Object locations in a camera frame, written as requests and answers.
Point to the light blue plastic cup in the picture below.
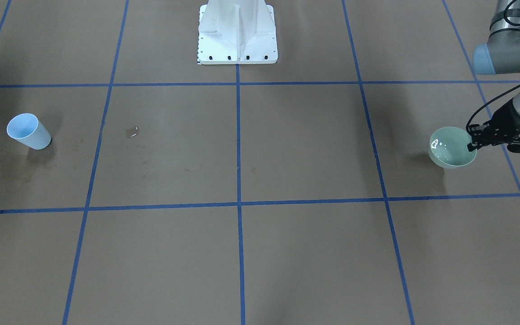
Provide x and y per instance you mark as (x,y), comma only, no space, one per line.
(27,129)

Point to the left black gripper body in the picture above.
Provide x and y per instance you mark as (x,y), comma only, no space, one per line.
(505,121)

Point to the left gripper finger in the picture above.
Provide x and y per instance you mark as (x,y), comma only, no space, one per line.
(481,135)

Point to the mint green bowl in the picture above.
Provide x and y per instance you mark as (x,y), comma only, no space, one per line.
(449,148)

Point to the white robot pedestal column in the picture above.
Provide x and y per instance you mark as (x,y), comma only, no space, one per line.
(237,32)

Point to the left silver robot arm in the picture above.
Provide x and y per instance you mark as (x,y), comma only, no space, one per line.
(499,55)

